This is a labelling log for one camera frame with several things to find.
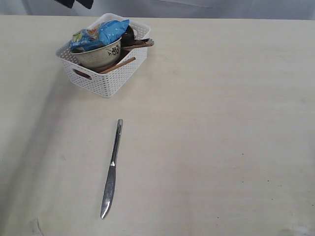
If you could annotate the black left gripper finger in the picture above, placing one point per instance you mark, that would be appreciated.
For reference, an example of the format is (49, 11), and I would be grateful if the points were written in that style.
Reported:
(86, 3)
(66, 3)

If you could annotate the blue snack chip bag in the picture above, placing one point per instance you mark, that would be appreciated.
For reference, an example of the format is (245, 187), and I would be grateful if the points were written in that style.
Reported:
(101, 35)

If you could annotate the floral ceramic bowl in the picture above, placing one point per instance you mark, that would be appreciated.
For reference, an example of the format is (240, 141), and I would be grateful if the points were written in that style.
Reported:
(100, 57)

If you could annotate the stainless steel table knife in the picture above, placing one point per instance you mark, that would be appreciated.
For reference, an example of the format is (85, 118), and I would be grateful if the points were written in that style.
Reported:
(109, 188)

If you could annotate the shiny metal cup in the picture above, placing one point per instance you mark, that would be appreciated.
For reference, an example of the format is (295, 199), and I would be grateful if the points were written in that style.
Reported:
(128, 37)

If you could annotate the brown wooden chopstick rear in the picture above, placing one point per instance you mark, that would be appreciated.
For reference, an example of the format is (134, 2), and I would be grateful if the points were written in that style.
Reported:
(148, 42)

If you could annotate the brown wooden chopstick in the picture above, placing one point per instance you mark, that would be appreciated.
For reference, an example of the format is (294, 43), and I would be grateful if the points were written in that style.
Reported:
(148, 42)
(114, 67)

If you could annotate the brown wooden plate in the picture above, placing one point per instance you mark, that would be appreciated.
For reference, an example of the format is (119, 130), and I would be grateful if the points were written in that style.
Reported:
(89, 74)

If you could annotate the brown wooden chopstick front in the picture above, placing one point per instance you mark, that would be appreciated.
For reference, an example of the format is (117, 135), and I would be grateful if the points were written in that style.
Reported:
(114, 67)

